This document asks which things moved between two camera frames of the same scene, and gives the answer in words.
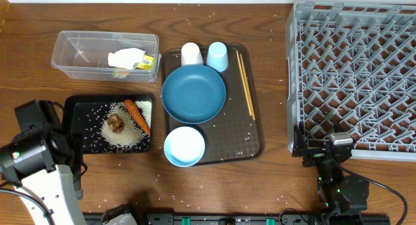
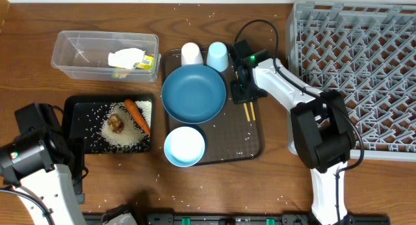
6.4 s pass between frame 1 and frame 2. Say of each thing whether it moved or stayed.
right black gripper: moved
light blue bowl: stayed
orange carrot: stayed
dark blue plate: stayed
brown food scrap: stayed
